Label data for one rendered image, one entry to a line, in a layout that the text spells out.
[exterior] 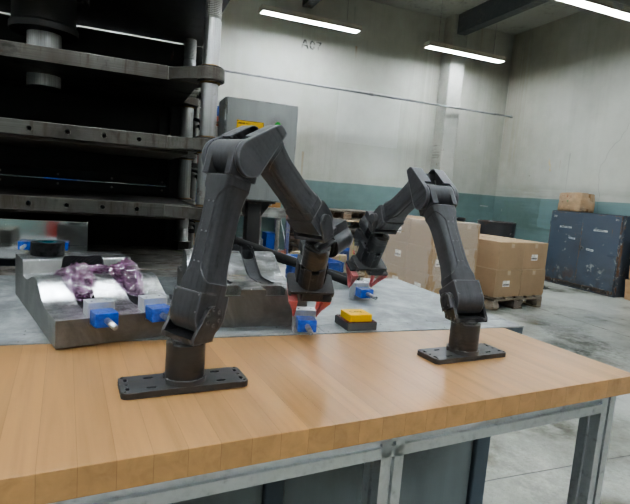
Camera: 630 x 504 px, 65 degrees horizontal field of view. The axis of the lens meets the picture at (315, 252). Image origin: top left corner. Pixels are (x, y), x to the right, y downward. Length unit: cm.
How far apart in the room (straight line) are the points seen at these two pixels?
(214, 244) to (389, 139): 824
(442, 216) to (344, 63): 765
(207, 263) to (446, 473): 106
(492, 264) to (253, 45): 491
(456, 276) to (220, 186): 56
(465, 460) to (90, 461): 119
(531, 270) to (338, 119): 416
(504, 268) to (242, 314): 473
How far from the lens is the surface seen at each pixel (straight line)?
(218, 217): 81
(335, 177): 850
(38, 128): 195
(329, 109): 853
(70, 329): 105
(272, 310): 120
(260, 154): 84
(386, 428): 81
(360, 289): 154
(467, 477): 168
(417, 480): 158
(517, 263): 588
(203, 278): 80
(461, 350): 112
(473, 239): 527
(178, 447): 69
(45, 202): 194
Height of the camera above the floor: 113
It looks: 7 degrees down
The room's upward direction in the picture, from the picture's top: 4 degrees clockwise
